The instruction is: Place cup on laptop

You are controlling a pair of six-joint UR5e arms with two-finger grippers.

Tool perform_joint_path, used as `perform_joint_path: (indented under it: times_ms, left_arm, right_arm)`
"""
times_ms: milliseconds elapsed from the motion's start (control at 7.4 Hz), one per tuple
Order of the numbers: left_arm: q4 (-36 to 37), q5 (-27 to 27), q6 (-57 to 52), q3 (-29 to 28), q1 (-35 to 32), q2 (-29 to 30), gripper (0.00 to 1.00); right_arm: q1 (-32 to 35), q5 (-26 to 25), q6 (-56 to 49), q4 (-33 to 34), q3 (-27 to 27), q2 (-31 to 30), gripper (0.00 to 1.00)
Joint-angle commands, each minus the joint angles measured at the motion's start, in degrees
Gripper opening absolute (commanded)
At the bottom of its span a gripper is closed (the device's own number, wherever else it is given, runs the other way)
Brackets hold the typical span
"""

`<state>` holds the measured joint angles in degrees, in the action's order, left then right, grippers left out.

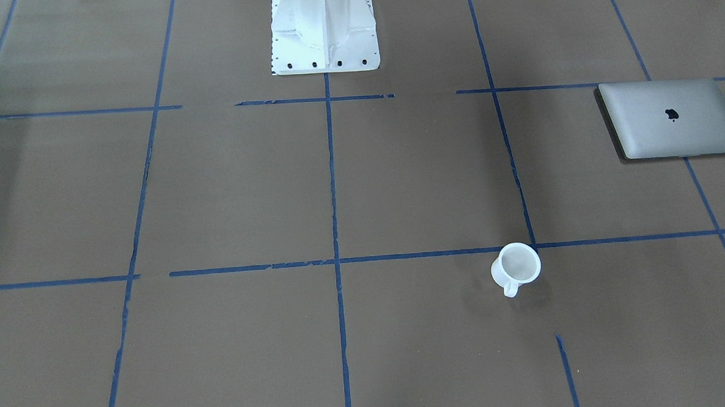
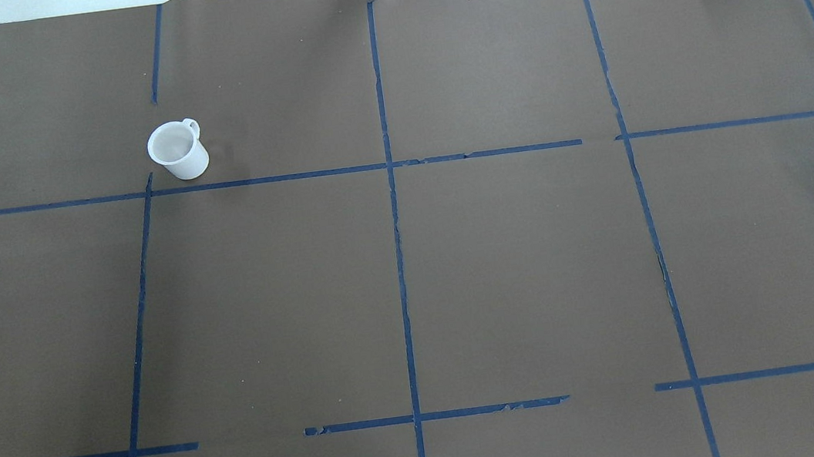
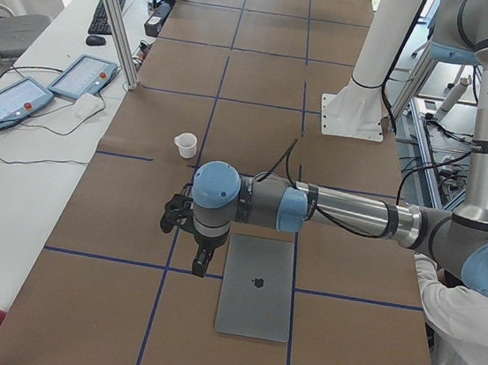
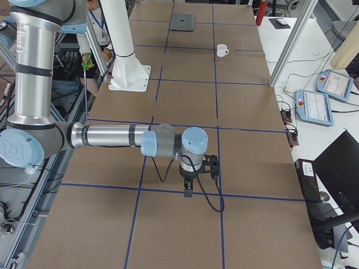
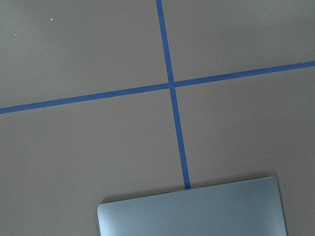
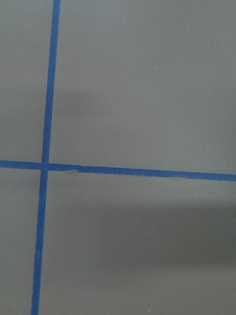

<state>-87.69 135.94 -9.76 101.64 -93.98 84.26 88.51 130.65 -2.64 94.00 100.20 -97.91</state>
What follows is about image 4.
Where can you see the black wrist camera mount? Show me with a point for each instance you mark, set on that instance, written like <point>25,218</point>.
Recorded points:
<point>210,164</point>

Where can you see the blue teach pendant near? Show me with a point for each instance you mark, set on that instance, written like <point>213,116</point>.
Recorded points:
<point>314,107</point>

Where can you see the blue teach pendant far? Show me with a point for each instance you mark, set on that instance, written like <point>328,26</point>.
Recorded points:
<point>336,85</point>

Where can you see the green tool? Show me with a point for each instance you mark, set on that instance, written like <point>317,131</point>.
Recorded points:
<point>87,62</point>

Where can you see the red bottle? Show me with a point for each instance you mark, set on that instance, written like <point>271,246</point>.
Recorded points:
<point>261,12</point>

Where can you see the aluminium frame post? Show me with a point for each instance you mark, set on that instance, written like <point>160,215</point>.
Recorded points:
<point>293,38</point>

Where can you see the grey office chair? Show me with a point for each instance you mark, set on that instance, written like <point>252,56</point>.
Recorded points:
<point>341,29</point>

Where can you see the white pedestal column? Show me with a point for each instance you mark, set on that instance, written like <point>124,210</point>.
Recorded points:
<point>128,74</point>

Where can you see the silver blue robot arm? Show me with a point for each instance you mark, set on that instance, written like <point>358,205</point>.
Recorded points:
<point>32,135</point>

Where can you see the white cup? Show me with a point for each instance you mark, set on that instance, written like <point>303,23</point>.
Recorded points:
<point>222,50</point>

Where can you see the grey closed laptop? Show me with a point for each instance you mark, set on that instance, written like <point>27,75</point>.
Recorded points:
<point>182,22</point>

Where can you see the black laptop screen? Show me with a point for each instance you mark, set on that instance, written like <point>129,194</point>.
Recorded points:
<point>337,169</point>

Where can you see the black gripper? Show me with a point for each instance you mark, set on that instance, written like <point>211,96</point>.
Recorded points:
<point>188,177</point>

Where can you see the white computer mouse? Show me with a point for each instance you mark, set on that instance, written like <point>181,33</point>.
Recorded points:
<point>281,21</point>

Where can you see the black mouse pad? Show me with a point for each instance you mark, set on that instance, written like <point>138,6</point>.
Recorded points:
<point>277,25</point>

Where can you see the orange black connector block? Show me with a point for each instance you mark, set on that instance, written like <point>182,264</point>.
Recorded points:
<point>286,116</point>

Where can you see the black computer box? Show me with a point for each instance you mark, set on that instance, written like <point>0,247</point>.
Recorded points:
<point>318,207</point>

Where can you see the person in white shirt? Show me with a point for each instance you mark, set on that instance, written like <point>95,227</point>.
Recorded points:
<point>97,21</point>

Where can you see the blue teach pendant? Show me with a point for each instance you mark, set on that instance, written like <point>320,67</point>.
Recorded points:
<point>336,85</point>
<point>314,107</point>

